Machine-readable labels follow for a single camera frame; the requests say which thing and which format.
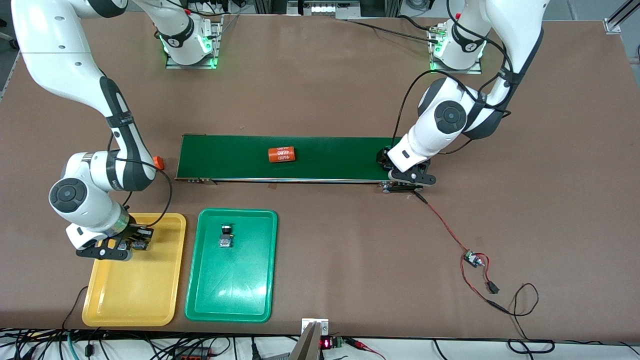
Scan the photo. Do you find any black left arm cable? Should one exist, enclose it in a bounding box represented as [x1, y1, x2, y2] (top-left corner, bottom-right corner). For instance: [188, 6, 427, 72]
[392, 0, 516, 157]

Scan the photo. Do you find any thin black cable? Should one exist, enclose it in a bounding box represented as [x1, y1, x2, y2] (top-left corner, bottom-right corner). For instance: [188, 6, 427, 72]
[61, 286, 90, 332]

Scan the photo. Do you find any red black conveyor cable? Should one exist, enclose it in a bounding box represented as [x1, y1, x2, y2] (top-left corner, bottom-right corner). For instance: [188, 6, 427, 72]
[413, 191, 468, 256]

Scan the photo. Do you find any red black power strip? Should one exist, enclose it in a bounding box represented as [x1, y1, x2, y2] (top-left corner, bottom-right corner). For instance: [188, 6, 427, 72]
[172, 346, 211, 360]

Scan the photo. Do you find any small metal bracket plate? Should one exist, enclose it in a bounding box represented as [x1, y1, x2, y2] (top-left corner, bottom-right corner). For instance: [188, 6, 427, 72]
[301, 318, 330, 335]

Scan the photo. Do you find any aluminium corner profile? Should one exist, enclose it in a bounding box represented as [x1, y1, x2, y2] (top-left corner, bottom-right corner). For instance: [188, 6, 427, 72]
[603, 0, 640, 35]

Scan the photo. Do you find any grey metal wedge bar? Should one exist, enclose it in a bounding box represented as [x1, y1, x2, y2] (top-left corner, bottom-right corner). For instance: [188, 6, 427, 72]
[289, 321, 321, 360]

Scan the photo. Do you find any black table cable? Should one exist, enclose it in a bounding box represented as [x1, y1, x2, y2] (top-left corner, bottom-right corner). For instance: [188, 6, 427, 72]
[347, 15, 446, 45]

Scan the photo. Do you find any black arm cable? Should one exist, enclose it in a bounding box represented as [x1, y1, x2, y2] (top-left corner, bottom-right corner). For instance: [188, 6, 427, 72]
[392, 0, 516, 157]
[107, 131, 174, 229]

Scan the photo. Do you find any green belt conveyor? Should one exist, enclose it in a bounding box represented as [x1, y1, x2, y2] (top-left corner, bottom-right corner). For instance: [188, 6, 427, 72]
[175, 133, 424, 194]

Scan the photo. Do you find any red lead with black plug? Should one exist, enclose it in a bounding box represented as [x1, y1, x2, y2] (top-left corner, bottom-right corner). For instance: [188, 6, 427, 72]
[477, 254, 501, 295]

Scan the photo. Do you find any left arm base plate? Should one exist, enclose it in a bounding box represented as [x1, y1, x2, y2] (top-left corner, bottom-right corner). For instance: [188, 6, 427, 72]
[429, 25, 484, 75]

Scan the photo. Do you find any red clip lead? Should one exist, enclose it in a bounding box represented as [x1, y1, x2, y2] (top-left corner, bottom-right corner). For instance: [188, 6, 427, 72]
[345, 337, 386, 360]

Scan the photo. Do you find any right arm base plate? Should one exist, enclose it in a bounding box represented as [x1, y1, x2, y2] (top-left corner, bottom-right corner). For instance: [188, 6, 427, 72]
[165, 14, 224, 70]

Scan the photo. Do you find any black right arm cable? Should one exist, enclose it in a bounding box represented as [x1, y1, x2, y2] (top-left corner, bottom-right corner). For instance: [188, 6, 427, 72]
[107, 131, 174, 229]

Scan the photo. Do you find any yellow plastic tray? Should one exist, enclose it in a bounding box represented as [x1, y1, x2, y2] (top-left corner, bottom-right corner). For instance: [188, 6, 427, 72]
[81, 212, 187, 328]

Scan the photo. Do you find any aluminium frame rack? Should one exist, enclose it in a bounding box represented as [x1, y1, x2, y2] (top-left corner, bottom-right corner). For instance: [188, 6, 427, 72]
[252, 0, 401, 20]

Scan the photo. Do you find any black office chair base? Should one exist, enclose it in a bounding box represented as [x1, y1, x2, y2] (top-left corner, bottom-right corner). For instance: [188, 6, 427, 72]
[0, 19, 21, 51]

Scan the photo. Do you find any green plastic tray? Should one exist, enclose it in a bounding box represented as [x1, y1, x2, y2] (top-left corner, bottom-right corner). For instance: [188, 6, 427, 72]
[184, 207, 279, 323]

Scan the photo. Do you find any small motor controller board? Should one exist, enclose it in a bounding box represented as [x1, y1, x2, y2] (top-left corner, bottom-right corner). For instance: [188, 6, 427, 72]
[462, 250, 487, 269]

